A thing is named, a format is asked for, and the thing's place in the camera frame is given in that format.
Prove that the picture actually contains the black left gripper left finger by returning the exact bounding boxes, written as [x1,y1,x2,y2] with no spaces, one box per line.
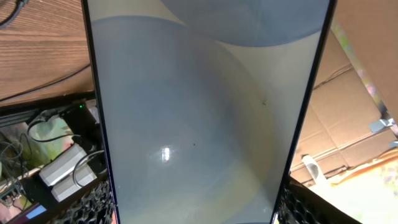
[50,180,114,224]

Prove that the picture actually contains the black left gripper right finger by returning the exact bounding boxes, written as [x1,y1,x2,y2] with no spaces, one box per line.
[276,177,360,224]

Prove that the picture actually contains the Samsung Galaxy smartphone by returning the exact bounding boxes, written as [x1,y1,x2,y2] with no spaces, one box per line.
[81,0,336,224]

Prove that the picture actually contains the white power adapter bricks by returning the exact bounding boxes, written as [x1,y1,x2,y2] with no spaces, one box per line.
[39,144,86,202]

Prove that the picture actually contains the brown cardboard box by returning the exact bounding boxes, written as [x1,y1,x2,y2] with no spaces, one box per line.
[290,0,397,185]

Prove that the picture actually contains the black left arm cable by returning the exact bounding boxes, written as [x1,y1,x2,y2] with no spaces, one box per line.
[0,63,91,103]

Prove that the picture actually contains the black USB charging cable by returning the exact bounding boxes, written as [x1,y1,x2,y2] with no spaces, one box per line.
[0,0,30,30]

